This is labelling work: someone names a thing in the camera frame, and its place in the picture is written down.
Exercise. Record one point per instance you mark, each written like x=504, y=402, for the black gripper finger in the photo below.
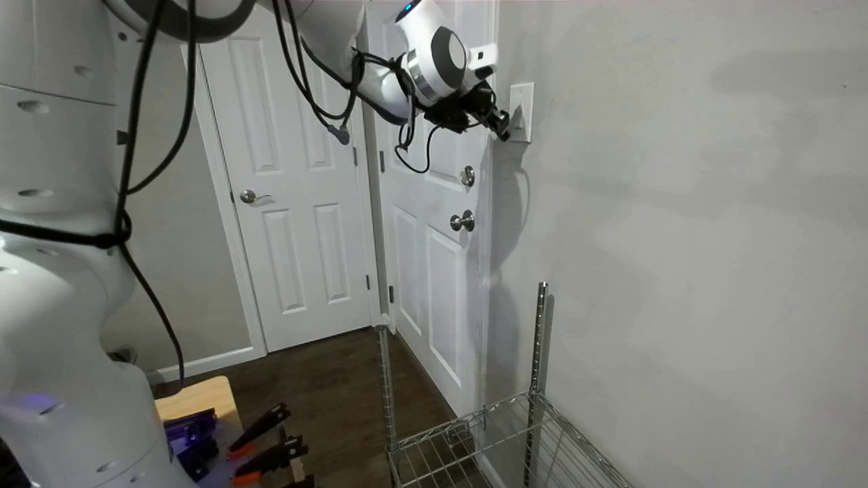
x=500, y=127
x=494, y=98

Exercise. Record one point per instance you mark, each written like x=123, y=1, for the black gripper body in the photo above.
x=458, y=109

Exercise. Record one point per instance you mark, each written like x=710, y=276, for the white wall light switch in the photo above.
x=524, y=105

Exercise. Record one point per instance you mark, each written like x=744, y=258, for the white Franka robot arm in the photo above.
x=55, y=272

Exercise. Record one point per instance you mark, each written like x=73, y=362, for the silver deadbolt lock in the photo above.
x=467, y=175

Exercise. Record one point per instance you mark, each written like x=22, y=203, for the silver round door knob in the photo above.
x=463, y=221

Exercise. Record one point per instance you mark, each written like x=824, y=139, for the white panel door round knob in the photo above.
x=435, y=289

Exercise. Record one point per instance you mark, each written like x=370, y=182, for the small metal door hinge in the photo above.
x=391, y=293

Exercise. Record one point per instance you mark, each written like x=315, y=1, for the light wooden board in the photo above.
x=195, y=398

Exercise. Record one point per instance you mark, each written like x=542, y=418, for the black box with purple glow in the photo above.
x=195, y=447

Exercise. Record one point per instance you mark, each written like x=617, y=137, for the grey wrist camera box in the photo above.
x=484, y=56

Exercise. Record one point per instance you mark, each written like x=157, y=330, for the tall metal rack post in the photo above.
x=381, y=272

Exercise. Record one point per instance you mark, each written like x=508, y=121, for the short metal rack post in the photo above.
x=538, y=380

